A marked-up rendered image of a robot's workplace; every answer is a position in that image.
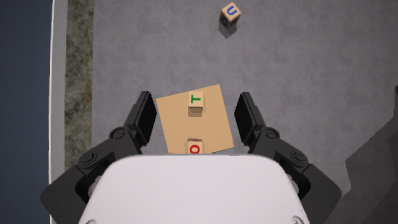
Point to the tan flat mat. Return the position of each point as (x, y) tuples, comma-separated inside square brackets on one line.
[(209, 123)]

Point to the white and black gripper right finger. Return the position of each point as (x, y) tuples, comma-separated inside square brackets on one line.
[(318, 194)]

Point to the wooden letter block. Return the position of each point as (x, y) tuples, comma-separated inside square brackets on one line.
[(195, 99), (229, 15), (194, 146)]

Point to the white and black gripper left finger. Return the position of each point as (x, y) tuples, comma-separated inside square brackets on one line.
[(66, 198)]

